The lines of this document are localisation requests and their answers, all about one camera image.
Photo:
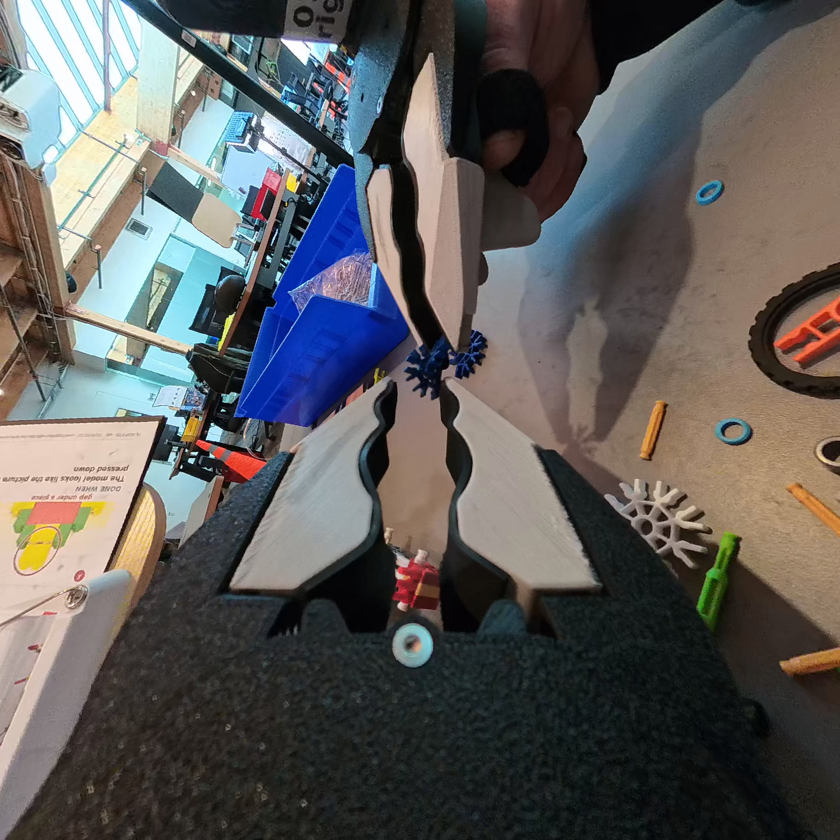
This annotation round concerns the studio light panel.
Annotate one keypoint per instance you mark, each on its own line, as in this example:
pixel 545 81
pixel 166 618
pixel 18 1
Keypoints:
pixel 239 128

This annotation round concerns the block picture instruction sheet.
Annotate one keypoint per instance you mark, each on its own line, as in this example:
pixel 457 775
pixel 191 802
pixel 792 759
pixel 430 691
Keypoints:
pixel 65 459

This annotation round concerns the person's right forearm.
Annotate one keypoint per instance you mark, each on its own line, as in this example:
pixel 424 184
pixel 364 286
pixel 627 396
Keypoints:
pixel 643 33

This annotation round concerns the clear plastic parts bag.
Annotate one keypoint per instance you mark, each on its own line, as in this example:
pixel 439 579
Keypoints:
pixel 334 279

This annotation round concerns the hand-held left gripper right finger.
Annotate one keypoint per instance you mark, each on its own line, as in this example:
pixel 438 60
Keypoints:
pixel 518 525

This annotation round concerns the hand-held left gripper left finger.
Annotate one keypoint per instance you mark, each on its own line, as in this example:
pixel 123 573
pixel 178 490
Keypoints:
pixel 308 518

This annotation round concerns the person's right hand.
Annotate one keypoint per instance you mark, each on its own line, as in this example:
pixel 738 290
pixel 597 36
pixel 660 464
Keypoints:
pixel 544 39

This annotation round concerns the black pole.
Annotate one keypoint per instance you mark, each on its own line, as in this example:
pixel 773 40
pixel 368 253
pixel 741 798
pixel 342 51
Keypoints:
pixel 262 85

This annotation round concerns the black rubber tyre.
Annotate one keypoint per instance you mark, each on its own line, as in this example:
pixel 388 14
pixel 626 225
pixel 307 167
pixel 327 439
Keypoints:
pixel 758 341

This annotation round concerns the orange traffic cone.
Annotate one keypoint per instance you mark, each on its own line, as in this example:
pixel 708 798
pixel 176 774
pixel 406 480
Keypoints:
pixel 229 459

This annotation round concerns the white snowflake connector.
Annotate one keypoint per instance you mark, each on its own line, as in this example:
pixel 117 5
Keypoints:
pixel 659 522

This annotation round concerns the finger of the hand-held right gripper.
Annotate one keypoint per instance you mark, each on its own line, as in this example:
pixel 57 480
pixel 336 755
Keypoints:
pixel 387 229
pixel 453 249

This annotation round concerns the colourful construction toy model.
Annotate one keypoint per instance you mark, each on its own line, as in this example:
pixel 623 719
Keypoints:
pixel 417 577

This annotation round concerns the short yellow rod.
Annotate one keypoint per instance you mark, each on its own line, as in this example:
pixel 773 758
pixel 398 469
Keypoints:
pixel 653 430
pixel 810 661
pixel 814 506

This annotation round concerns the orange bar connector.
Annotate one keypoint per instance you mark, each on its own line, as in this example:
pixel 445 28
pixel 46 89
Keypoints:
pixel 797 341

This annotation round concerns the short lime green rod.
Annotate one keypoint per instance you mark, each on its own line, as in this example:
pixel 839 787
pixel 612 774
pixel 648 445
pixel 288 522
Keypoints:
pixel 717 577

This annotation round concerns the blue plastic bin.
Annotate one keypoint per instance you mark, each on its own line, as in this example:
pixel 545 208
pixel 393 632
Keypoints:
pixel 315 367

